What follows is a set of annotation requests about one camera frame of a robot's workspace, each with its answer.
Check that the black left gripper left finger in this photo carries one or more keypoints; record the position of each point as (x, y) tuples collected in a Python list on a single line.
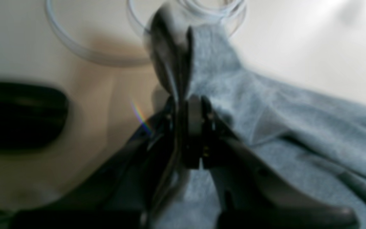
[(125, 191)]

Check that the black computer mouse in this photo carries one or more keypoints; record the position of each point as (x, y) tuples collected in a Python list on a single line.
[(31, 116)]

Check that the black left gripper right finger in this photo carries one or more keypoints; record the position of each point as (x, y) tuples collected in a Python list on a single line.
[(251, 194)]

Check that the grey t-shirt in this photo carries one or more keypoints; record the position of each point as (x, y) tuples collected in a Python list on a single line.
[(316, 142)]

